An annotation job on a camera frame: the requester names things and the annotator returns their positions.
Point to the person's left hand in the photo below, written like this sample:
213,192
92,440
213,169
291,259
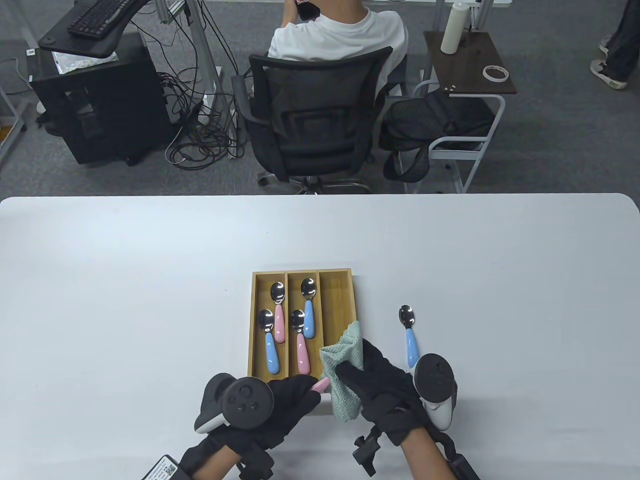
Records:
290,405

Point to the person's right hand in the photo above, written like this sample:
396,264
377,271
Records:
387,400

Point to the black and white controller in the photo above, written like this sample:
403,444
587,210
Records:
247,400
435,377

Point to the green fish scale cleaning cloth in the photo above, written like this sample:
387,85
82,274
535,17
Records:
345,405

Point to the person's left forearm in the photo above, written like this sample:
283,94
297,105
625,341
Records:
215,462

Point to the person's right forearm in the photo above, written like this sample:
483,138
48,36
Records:
427,457

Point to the bamboo cutlery tray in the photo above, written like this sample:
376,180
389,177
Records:
337,300

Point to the black mesh office chair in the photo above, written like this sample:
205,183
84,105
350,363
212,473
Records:
310,135

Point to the black bag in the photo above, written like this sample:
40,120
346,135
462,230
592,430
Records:
435,120

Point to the white tape roll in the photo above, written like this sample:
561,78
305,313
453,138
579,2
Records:
487,74

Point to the black cabinet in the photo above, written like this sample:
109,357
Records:
110,115

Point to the white bottle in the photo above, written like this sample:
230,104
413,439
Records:
452,30

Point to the grey metal desk leg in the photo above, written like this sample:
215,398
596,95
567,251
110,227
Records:
200,40

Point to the pink smartphone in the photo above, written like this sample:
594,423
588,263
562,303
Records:
306,9

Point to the silver foil bag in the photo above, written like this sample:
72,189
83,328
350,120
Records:
75,62

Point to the black keyboard shelf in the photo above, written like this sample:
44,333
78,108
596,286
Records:
85,47

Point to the black keyboard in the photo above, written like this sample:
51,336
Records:
95,17

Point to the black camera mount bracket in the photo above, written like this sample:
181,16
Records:
257,465
367,452

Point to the brown side table white frame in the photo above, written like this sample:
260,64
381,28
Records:
470,60

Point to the white metal frame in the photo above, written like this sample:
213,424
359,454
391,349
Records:
17,117

